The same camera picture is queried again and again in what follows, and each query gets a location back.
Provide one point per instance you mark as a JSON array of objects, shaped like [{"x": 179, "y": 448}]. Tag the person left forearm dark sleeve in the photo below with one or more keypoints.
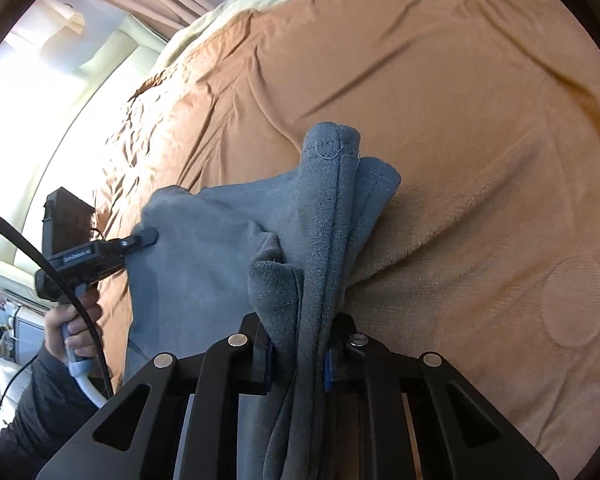
[{"x": 52, "y": 408}]

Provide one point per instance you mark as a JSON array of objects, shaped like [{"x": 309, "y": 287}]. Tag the cream padded headboard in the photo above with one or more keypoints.
[{"x": 67, "y": 69}]

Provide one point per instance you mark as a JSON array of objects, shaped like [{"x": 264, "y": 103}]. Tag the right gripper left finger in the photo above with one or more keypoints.
[{"x": 176, "y": 418}]

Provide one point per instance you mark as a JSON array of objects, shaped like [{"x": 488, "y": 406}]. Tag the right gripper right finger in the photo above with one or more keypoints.
[{"x": 419, "y": 418}]

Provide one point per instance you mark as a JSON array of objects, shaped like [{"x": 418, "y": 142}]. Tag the beige bed sheet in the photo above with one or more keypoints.
[{"x": 240, "y": 5}]

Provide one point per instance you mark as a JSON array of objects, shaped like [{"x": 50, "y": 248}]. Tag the grey t-shirt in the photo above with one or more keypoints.
[{"x": 282, "y": 248}]

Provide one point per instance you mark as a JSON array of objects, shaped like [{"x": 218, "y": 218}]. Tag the person left hand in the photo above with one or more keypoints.
[{"x": 64, "y": 328}]

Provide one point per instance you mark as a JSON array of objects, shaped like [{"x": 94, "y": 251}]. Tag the orange blanket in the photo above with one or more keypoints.
[{"x": 488, "y": 109}]

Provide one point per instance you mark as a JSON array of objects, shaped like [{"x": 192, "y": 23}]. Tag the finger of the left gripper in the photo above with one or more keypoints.
[{"x": 141, "y": 239}]

